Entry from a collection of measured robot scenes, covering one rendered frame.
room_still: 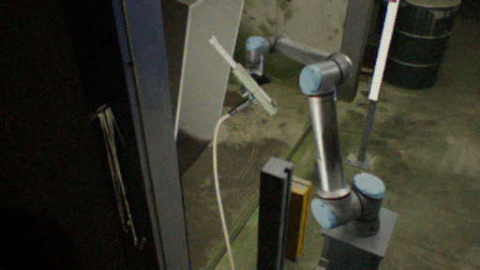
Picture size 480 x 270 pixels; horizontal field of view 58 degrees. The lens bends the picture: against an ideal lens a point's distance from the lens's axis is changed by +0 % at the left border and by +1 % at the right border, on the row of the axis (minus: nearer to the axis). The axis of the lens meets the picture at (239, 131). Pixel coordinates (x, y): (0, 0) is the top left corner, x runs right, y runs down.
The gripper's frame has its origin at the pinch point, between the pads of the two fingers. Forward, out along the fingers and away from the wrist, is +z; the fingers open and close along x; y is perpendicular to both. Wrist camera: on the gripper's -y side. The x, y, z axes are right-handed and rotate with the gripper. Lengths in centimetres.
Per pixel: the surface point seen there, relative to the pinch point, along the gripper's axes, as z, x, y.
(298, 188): 101, 23, -35
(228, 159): -85, -77, 86
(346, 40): -188, -90, -27
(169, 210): 71, 14, 25
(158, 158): 72, 34, 10
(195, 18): -64, 33, 22
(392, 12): -93, -43, -71
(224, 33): -57, 18, 11
